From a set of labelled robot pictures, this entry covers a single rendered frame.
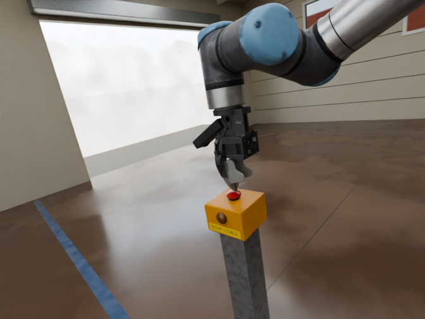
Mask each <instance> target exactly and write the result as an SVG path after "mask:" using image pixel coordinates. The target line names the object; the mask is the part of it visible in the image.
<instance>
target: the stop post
mask: <svg viewBox="0 0 425 319"><path fill-rule="evenodd" d="M230 190H231V189H230V188H227V189H226V190H225V191H223V192H222V193H220V194H219V195H217V196H216V197H214V198H213V199H211V200H210V201H208V202H207V203H206V204H205V205H204V207H205V211H206V218H207V224H208V228H209V230H212V231H214V232H217V233H219V234H220V238H221V245H222V249H223V256H224V260H225V267H226V273H227V277H228V284H229V288H230V295H231V302H232V306H233V313H234V317H235V319H270V317H269V307H268V297H267V292H266V282H265V276H264V267H263V261H262V251H261V242H260V236H259V226H260V225H261V224H262V223H263V222H264V221H265V220H266V219H267V212H266V201H265V195H264V193H263V192H256V191H248V190H244V189H237V190H239V191H240V192H241V196H240V197H239V198H236V199H229V198H227V196H226V193H227V192H228V191H230ZM219 212H222V213H224V214H225V215H226V217H227V222H226V223H225V224H220V223H219V222H218V221H217V219H216V215H217V213H219Z"/></svg>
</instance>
